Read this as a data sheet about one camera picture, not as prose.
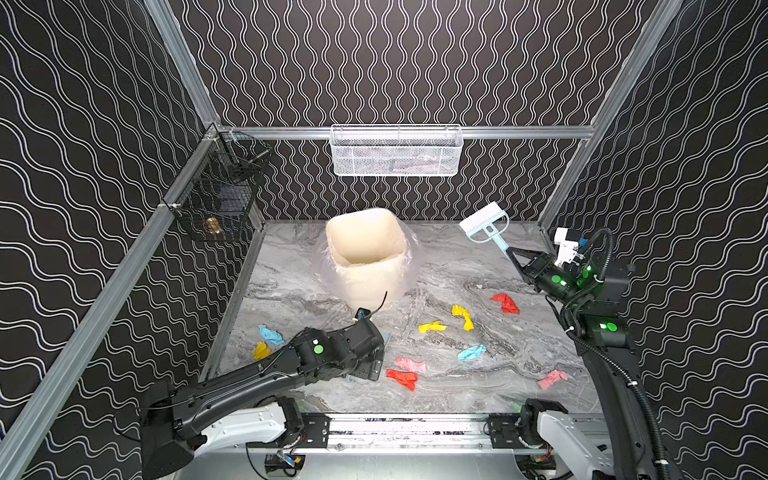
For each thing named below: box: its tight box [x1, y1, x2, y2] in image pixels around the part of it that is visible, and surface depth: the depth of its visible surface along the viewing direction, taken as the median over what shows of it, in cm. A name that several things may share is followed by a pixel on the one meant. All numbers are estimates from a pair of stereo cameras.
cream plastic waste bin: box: [326, 208, 406, 310], surface depth 89 cm
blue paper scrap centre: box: [458, 345, 487, 362], surface depth 88 cm
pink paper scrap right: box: [537, 370, 569, 390], surface depth 83 cm
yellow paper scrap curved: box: [451, 304, 475, 332], surface depth 97 cm
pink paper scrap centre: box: [395, 357, 427, 372], surface depth 87 cm
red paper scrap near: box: [386, 369, 418, 392], surface depth 85 cm
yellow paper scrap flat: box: [418, 321, 448, 334], surface depth 94 cm
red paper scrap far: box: [490, 293, 521, 315], surface depth 99 cm
